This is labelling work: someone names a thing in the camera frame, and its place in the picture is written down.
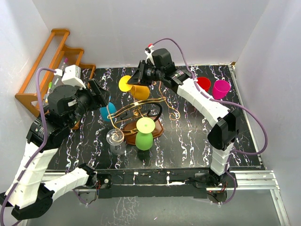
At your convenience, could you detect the clear glass wine glass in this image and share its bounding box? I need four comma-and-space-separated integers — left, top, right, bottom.
106, 129, 126, 155

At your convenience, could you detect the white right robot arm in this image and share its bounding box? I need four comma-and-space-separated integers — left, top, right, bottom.
127, 46, 241, 187

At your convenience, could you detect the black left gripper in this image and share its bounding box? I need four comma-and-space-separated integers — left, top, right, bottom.
66, 79, 110, 128

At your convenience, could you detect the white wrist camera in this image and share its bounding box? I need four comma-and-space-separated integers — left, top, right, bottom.
145, 43, 154, 65
54, 65, 86, 89

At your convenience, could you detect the blue plastic wine glass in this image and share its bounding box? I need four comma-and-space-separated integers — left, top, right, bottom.
100, 102, 117, 121

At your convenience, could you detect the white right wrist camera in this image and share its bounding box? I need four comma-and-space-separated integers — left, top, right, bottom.
145, 43, 154, 65

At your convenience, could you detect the orange yellow plastic wine glass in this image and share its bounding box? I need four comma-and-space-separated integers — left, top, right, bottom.
119, 75, 150, 100

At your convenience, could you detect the green capped marker pen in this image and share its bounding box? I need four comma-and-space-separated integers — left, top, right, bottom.
45, 82, 52, 103

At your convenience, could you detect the orange wooden shelf rack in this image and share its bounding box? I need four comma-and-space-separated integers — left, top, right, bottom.
15, 28, 96, 130

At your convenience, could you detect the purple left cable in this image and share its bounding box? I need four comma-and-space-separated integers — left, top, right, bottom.
0, 67, 64, 218

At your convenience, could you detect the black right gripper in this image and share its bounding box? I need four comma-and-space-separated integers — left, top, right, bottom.
127, 61, 164, 87

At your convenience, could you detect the gold wire wine glass rack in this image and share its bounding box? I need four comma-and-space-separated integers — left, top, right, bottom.
108, 82, 181, 145

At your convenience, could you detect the green plastic wine glass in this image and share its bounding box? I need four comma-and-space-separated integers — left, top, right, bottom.
135, 117, 155, 151

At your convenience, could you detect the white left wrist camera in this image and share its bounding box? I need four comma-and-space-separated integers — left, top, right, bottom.
54, 65, 86, 89

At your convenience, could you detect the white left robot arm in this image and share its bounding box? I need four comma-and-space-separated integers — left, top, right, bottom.
0, 79, 110, 221

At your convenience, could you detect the red plastic wine glass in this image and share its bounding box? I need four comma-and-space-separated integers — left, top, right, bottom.
197, 77, 211, 92

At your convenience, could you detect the pink plastic wine glass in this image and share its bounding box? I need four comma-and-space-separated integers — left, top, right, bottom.
213, 80, 231, 99

